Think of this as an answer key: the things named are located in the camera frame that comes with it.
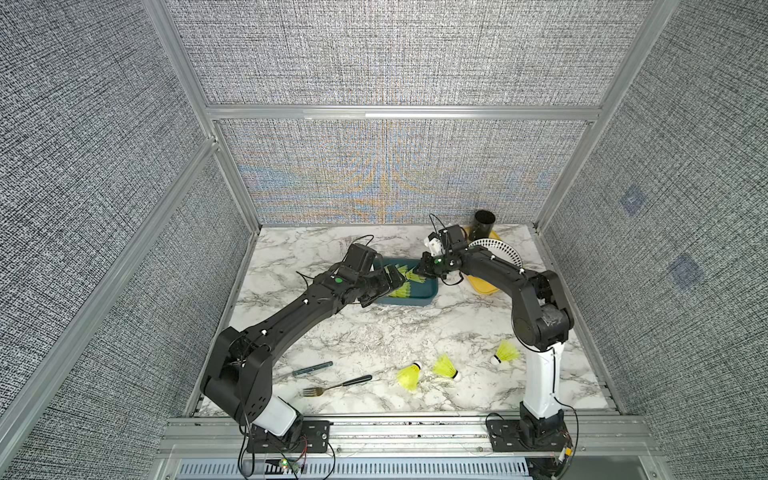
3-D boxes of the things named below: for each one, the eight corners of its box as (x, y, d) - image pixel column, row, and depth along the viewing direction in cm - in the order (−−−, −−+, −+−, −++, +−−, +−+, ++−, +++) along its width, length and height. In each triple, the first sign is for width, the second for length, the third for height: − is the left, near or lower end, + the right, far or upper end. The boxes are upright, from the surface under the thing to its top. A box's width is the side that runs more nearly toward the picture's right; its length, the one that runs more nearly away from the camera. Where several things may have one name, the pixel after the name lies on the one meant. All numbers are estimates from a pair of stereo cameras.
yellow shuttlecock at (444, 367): (447, 389, 83) (450, 384, 80) (430, 367, 86) (432, 362, 83) (459, 378, 85) (462, 373, 81) (442, 358, 88) (444, 353, 85)
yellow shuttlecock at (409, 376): (395, 380, 84) (395, 377, 82) (409, 359, 88) (410, 355, 86) (412, 393, 82) (413, 390, 80) (426, 371, 86) (427, 367, 84)
